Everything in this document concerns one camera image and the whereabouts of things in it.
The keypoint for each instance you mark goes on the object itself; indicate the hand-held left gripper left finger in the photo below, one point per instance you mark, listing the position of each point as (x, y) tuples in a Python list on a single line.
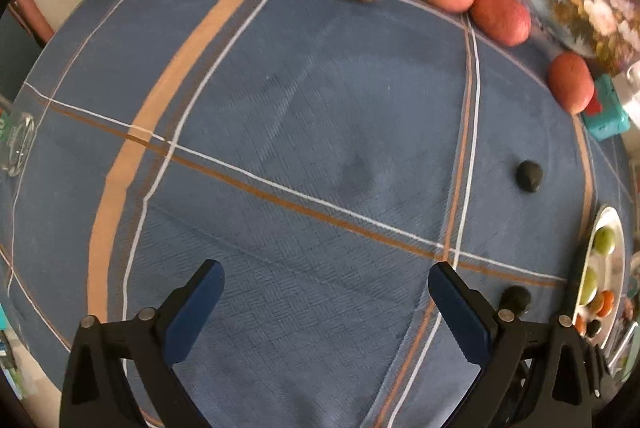
[(192, 308)]

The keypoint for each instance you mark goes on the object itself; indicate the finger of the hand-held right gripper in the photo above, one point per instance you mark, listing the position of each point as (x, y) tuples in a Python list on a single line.
[(600, 378)]

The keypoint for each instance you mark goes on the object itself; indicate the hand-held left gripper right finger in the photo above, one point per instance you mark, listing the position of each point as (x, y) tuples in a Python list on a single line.
[(457, 308)]

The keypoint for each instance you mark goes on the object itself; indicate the green mango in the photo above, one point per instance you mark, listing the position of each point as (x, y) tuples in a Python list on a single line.
[(590, 285), (604, 240)]

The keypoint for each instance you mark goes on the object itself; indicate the round steel plate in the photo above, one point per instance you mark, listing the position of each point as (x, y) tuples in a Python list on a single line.
[(617, 258)]

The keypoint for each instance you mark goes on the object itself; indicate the blue plaid tablecloth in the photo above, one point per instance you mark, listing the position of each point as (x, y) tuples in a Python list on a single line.
[(300, 132)]

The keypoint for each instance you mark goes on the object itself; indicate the glass mug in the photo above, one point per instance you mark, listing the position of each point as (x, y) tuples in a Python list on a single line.
[(20, 142)]

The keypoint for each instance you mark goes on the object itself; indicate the teal box with red label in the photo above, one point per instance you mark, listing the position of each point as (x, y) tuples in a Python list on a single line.
[(607, 120)]

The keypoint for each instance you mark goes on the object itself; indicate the reddish curved bar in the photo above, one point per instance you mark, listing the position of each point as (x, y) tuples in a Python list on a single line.
[(32, 12)]

